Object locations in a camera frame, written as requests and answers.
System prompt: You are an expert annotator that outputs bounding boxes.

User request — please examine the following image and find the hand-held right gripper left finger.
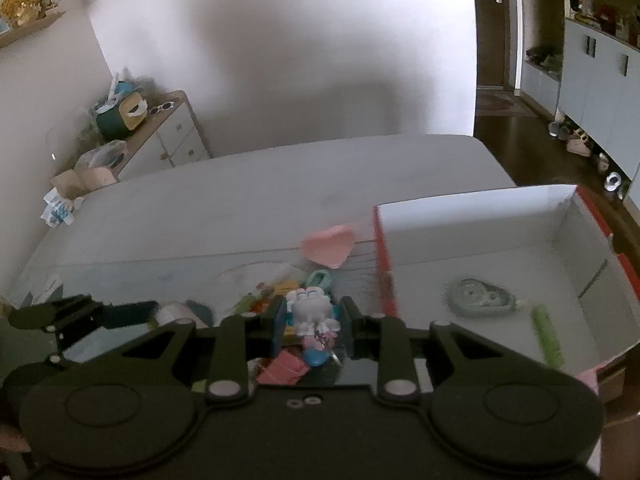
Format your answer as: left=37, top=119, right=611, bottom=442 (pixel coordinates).
left=120, top=299, right=289, bottom=406

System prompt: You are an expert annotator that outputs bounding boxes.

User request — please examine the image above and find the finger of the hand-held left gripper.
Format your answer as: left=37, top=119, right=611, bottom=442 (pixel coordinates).
left=7, top=294, right=161, bottom=333
left=46, top=326, right=108, bottom=368

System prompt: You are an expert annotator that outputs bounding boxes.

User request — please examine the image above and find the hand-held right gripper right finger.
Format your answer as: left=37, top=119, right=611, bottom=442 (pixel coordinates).
left=341, top=296, right=506, bottom=406

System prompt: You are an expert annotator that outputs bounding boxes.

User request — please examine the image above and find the white bunny toy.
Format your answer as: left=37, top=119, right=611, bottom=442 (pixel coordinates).
left=291, top=285, right=346, bottom=367

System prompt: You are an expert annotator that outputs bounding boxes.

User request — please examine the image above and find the red white cardboard box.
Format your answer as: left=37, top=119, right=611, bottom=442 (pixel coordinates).
left=372, top=184, right=640, bottom=403

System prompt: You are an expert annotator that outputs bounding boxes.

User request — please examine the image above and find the pink paper pad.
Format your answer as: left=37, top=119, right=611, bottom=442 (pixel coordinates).
left=257, top=350, right=311, bottom=386

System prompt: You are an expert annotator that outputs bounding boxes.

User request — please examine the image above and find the white tape roll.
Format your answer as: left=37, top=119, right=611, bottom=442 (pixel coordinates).
left=155, top=301, right=211, bottom=329

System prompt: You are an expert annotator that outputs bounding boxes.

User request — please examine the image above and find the teal keyring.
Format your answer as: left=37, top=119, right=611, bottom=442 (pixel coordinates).
left=306, top=269, right=335, bottom=292

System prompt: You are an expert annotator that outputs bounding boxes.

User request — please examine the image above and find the pink heart-shaped dish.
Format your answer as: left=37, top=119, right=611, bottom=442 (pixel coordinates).
left=300, top=226, right=357, bottom=269

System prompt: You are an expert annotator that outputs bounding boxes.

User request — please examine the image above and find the blue white packet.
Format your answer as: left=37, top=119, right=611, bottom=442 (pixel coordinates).
left=41, top=187, right=86, bottom=228

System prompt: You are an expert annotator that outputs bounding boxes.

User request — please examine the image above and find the small brown cardboard box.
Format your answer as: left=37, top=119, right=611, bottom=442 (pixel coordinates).
left=50, top=167, right=118, bottom=201

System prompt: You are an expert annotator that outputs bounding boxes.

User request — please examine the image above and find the clear plastic bag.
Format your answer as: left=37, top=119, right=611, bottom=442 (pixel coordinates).
left=75, top=140, right=128, bottom=173

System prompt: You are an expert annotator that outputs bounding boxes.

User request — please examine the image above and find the white wooden dresser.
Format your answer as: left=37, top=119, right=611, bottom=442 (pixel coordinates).
left=112, top=91, right=213, bottom=181

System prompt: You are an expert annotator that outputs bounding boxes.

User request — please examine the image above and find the teal tissue box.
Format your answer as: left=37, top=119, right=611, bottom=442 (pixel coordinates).
left=95, top=91, right=148, bottom=141

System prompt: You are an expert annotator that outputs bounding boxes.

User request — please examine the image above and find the yellow-green marker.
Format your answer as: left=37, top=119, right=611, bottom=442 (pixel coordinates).
left=531, top=305, right=566, bottom=368

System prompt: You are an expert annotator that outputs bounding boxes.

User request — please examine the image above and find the patterned door rug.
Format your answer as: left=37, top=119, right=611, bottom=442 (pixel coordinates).
left=475, top=91, right=538, bottom=118

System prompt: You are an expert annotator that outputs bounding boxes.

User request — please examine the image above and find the pink white shoe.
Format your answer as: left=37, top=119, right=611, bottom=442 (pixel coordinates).
left=566, top=130, right=594, bottom=156

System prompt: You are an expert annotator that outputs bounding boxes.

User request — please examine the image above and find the dark wooden door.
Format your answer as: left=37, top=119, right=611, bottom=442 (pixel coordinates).
left=475, top=0, right=518, bottom=88

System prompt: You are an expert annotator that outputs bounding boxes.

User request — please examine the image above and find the light blue shoe cabinet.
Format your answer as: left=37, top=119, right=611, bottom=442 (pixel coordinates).
left=520, top=0, right=640, bottom=186

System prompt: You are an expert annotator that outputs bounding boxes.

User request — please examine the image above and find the wooden wall shelf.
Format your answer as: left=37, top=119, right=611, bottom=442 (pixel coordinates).
left=0, top=10, right=67, bottom=50

